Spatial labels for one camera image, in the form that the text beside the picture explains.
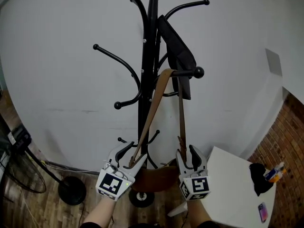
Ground black cloth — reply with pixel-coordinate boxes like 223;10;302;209
248;162;274;197

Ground pink smartphone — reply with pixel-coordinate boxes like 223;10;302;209
257;201;269;223

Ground brown leather bag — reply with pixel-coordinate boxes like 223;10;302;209
128;68;188;194

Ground black metal coat rack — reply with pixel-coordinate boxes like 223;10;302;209
93;0;211;209

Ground clear bottle with blue label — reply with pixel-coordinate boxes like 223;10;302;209
264;161;285;179

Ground person's left forearm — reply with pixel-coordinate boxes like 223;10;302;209
82;195;117;228

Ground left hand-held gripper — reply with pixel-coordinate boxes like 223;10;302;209
95;141;148;201

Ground grey wall panel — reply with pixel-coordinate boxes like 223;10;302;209
265;48;284;77

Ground white table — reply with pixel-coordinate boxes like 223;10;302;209
167;146;277;228

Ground black standing fan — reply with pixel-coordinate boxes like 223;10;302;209
0;124;87;206

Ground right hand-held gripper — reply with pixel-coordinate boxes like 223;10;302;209
175;144;211;201

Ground white floor cable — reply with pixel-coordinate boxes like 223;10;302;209
39;160;103;173

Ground person's right forearm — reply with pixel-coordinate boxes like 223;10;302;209
186;198;214;228

